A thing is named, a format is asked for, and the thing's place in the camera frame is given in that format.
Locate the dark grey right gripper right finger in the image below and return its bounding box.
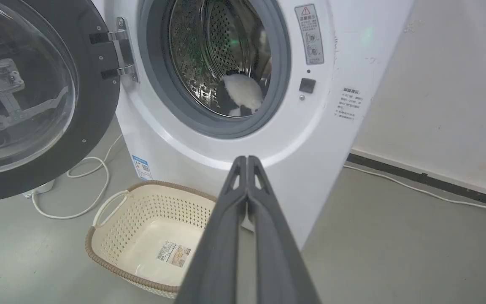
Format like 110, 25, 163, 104
246, 155, 322, 304

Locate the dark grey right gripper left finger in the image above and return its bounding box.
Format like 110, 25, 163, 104
175, 155, 248, 304

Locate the white front-load washing machine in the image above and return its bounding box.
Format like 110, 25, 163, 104
92, 0, 416, 250

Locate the washer door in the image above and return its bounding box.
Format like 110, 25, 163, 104
0, 0, 121, 205

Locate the cream perforated laundry basket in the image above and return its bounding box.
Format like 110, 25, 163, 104
85, 180, 218, 299

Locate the black and white plush toy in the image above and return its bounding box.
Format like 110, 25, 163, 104
216, 70, 265, 117

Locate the white power strip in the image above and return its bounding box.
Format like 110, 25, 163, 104
22, 179, 57, 199

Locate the white power cable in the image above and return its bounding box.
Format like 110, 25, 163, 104
31, 134, 124, 220

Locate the thin white floor cable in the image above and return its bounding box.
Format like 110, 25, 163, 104
343, 164, 486, 210

